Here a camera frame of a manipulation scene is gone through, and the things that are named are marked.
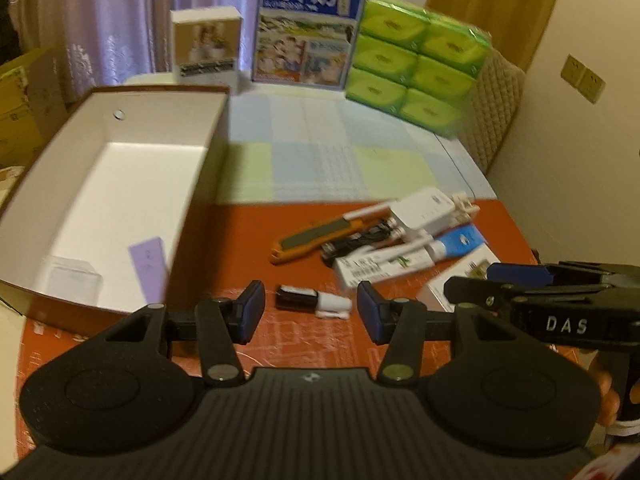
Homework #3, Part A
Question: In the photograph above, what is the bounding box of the black cable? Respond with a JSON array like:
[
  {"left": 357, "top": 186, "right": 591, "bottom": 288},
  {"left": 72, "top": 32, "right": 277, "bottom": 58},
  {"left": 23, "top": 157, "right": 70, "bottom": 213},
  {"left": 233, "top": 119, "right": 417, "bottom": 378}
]
[{"left": 320, "top": 225, "right": 402, "bottom": 267}]

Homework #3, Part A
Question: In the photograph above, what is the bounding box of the pale purple curtain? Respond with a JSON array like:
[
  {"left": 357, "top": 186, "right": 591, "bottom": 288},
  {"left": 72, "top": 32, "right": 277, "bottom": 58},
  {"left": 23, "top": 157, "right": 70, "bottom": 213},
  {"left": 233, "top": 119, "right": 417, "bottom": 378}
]
[{"left": 0, "top": 0, "right": 372, "bottom": 88}]

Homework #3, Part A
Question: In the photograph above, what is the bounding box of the white plastic clip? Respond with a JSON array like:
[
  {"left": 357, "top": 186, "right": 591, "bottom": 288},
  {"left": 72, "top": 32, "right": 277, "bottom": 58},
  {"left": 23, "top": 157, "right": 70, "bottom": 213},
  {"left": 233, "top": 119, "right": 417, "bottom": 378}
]
[{"left": 449, "top": 192, "right": 482, "bottom": 222}]

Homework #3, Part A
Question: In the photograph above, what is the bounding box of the brown cardboard box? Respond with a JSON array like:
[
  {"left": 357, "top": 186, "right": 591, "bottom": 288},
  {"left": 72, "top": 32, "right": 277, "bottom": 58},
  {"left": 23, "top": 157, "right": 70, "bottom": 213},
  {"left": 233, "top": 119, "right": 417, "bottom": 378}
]
[{"left": 0, "top": 47, "right": 69, "bottom": 172}]

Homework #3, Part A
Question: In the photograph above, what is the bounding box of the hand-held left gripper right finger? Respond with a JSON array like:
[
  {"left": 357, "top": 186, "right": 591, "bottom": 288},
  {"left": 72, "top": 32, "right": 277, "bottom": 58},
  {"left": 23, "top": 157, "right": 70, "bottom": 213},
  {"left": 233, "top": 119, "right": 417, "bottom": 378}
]
[{"left": 356, "top": 280, "right": 507, "bottom": 385}]

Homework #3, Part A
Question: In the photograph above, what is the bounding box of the purple paper card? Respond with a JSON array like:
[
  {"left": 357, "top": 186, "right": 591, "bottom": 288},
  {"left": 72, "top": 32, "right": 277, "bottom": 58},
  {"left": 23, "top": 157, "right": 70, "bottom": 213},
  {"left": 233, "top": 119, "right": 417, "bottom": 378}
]
[{"left": 128, "top": 237, "right": 169, "bottom": 302}]

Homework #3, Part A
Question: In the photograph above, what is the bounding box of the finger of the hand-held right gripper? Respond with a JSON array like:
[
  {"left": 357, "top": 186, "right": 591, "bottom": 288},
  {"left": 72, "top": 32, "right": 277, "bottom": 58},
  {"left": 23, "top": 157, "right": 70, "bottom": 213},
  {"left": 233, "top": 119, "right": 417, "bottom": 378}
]
[
  {"left": 444, "top": 275, "right": 617, "bottom": 319},
  {"left": 486, "top": 260, "right": 640, "bottom": 289}
]

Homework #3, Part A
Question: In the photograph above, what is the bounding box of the blue tube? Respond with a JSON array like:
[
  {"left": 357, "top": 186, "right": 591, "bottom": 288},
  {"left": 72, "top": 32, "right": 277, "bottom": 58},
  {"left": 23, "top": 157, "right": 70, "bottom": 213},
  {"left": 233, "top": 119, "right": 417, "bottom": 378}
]
[{"left": 427, "top": 225, "right": 489, "bottom": 264}]

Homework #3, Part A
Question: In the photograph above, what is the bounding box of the white green slim box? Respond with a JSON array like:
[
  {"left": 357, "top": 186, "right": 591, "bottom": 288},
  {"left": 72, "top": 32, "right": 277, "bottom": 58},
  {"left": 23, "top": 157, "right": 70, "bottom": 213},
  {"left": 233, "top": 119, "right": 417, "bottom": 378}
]
[{"left": 332, "top": 240, "right": 437, "bottom": 291}]

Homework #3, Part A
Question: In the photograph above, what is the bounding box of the clear plastic piece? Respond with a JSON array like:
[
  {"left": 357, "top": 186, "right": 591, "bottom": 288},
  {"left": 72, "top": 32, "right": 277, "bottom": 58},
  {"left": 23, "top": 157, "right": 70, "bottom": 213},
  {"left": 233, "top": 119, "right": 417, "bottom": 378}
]
[{"left": 42, "top": 255, "right": 104, "bottom": 307}]

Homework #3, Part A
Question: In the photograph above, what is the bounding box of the black white small adapter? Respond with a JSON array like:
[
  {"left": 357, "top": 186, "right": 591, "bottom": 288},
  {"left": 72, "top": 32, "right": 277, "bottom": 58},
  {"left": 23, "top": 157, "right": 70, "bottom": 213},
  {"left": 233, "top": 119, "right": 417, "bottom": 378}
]
[{"left": 275, "top": 284, "right": 353, "bottom": 320}]

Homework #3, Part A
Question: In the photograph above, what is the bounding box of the checked pastel tablecloth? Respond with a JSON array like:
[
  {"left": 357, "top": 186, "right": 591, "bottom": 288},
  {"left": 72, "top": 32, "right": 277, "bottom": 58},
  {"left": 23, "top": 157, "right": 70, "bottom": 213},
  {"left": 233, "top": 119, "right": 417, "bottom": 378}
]
[{"left": 220, "top": 82, "right": 497, "bottom": 207}]

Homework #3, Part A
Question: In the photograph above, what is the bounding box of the white photo print box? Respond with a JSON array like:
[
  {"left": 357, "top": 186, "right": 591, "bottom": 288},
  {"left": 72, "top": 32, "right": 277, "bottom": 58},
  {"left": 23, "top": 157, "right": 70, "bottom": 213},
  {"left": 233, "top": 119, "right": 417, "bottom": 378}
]
[{"left": 170, "top": 7, "right": 244, "bottom": 94}]

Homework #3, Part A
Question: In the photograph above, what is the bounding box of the blue illustrated milk carton box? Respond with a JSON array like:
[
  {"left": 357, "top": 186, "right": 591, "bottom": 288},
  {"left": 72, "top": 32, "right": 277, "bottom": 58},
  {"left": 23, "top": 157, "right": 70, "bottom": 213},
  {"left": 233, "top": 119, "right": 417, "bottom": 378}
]
[{"left": 250, "top": 0, "right": 371, "bottom": 92}]

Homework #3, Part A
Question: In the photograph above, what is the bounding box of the orange utility knife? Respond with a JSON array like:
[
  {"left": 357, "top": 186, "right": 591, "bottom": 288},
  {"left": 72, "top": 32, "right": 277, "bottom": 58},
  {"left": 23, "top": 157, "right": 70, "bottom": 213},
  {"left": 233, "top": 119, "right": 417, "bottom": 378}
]
[{"left": 270, "top": 214, "right": 369, "bottom": 266}]

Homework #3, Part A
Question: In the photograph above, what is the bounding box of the pack of green tissue packets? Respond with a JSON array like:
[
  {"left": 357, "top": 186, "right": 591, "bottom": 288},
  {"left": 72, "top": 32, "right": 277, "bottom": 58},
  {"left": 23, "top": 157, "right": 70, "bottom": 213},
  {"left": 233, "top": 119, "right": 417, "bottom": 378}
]
[{"left": 345, "top": 0, "right": 492, "bottom": 139}]

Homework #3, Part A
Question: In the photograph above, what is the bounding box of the person's right hand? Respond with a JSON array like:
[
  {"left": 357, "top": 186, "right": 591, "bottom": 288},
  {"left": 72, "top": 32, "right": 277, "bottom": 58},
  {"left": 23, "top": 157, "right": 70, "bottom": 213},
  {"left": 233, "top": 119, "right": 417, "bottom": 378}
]
[{"left": 590, "top": 352, "right": 622, "bottom": 421}]

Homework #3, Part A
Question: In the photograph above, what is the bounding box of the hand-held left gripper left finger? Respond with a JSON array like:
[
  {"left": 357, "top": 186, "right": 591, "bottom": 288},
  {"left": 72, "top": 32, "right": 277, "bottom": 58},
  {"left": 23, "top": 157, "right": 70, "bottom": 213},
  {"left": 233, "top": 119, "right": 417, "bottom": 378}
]
[{"left": 104, "top": 280, "right": 266, "bottom": 387}]

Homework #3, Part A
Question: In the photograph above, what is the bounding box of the white wifi repeater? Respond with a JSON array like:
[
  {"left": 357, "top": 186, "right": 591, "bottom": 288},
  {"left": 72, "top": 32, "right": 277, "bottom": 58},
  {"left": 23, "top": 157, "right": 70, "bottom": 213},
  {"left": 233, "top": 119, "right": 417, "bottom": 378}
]
[{"left": 389, "top": 191, "right": 464, "bottom": 234}]

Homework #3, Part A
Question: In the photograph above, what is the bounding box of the brown shoebox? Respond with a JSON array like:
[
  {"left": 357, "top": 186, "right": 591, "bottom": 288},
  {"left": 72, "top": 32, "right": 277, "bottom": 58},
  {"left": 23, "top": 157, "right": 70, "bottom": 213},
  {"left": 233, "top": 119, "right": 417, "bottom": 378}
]
[{"left": 0, "top": 85, "right": 232, "bottom": 337}]

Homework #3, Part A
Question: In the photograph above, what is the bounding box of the wall socket plate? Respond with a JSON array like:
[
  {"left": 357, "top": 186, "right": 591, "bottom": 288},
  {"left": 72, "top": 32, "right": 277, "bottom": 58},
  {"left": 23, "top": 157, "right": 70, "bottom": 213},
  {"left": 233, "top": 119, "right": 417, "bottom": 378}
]
[{"left": 560, "top": 53, "right": 606, "bottom": 105}]

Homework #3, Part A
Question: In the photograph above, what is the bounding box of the small white product box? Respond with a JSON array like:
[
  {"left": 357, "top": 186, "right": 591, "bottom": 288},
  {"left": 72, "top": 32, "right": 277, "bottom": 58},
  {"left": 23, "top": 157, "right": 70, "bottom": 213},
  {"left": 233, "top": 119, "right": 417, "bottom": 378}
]
[{"left": 426, "top": 245, "right": 504, "bottom": 312}]

